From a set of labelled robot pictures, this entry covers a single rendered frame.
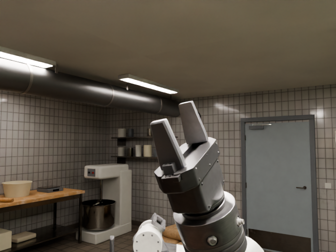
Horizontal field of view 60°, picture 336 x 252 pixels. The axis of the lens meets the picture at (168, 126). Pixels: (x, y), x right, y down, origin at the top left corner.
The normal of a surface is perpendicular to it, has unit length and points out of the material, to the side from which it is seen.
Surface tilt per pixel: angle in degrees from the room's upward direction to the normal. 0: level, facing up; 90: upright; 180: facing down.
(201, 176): 83
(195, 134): 112
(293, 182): 90
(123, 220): 90
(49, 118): 90
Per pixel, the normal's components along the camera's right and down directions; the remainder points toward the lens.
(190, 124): -0.44, 0.33
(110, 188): -0.54, -0.05
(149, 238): 0.00, -0.07
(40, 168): 0.84, -0.04
